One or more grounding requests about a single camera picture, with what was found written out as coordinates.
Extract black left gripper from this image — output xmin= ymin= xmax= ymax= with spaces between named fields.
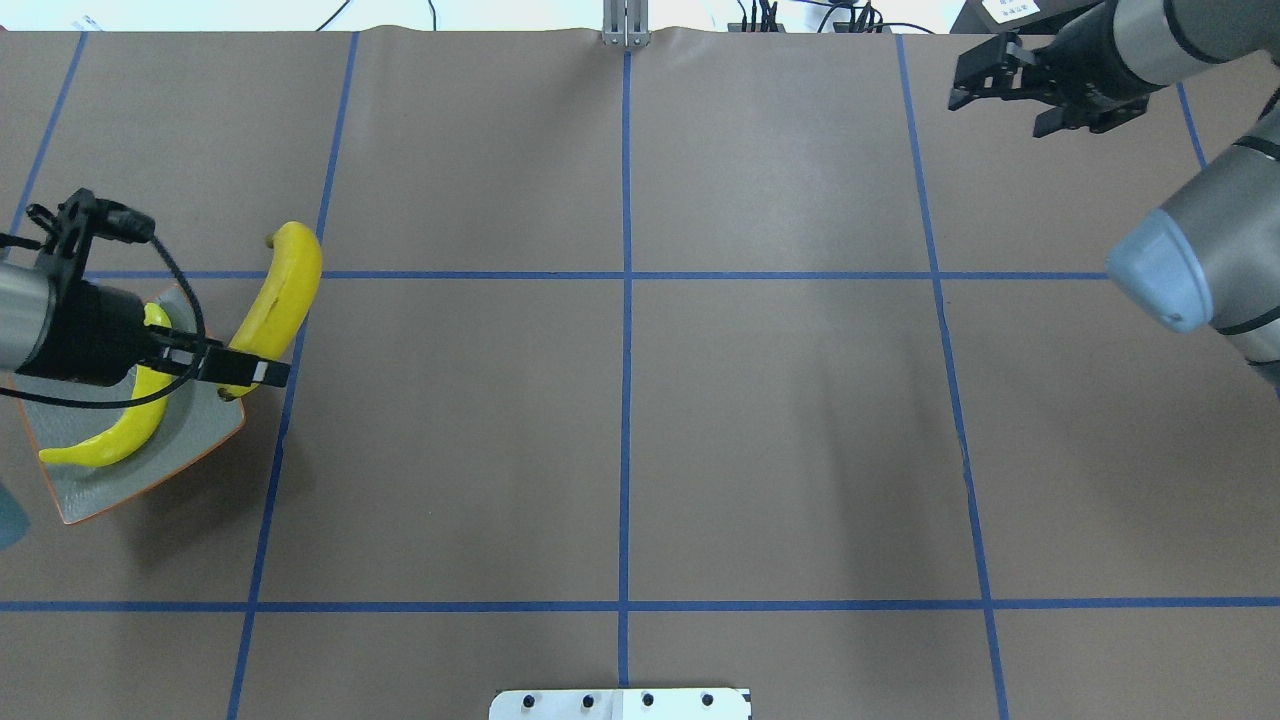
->
xmin=29 ymin=282 xmax=292 ymax=388

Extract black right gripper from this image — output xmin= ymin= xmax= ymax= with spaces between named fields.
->
xmin=947 ymin=5 xmax=1164 ymax=138

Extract bright yellow banana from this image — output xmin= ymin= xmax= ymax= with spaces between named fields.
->
xmin=37 ymin=302 xmax=172 ymax=468

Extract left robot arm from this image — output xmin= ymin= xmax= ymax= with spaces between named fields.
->
xmin=1 ymin=263 xmax=319 ymax=397

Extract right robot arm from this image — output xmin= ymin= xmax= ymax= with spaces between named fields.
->
xmin=947 ymin=1 xmax=1279 ymax=386

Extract grey square plate orange rim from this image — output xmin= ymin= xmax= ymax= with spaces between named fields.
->
xmin=8 ymin=284 xmax=247 ymax=527

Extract dark box with label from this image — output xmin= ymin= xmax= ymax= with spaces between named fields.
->
xmin=948 ymin=1 xmax=1097 ymax=35

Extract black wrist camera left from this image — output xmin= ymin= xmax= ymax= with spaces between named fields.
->
xmin=26 ymin=188 xmax=156 ymax=284

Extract black cables at table edge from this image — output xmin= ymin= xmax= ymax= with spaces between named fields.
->
xmin=727 ymin=0 xmax=936 ymax=35

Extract aluminium frame post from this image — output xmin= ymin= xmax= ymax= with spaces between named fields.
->
xmin=600 ymin=0 xmax=652 ymax=50

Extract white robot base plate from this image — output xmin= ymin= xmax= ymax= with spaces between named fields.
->
xmin=488 ymin=687 xmax=754 ymax=719

